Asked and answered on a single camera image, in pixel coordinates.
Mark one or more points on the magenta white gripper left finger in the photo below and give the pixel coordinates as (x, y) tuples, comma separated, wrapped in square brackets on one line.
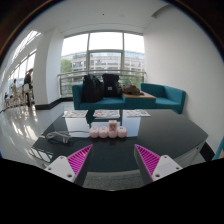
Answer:
[(72, 168)]

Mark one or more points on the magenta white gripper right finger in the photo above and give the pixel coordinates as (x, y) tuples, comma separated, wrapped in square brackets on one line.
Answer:
[(152, 166)]

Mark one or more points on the pink charger plug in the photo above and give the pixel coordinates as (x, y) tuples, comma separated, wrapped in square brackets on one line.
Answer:
[(112, 125)]

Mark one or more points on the left magazine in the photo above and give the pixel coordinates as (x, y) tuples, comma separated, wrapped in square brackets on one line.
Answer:
[(75, 114)]

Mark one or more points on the right magazine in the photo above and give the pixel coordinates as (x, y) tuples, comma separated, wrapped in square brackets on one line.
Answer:
[(136, 113)]

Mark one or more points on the wooden sofa side table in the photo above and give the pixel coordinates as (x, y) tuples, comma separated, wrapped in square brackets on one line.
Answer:
[(142, 95)]

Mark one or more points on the teal sofa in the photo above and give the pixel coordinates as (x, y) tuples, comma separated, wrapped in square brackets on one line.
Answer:
[(166, 98)]

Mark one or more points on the brown bag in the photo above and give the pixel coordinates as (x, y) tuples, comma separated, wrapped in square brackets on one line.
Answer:
[(131, 90)]

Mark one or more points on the black backpack left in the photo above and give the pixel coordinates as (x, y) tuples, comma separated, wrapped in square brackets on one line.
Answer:
[(92, 90)]

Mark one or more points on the black backpack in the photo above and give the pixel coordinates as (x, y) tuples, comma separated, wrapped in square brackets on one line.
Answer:
[(92, 90), (110, 82)]

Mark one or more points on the wooden chairs by window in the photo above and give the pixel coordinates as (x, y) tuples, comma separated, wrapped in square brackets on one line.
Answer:
[(18, 97)]

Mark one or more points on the black backpack right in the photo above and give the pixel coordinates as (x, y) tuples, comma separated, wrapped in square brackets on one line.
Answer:
[(110, 82)]

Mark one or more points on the standing person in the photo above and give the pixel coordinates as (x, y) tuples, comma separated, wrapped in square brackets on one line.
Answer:
[(27, 80)]

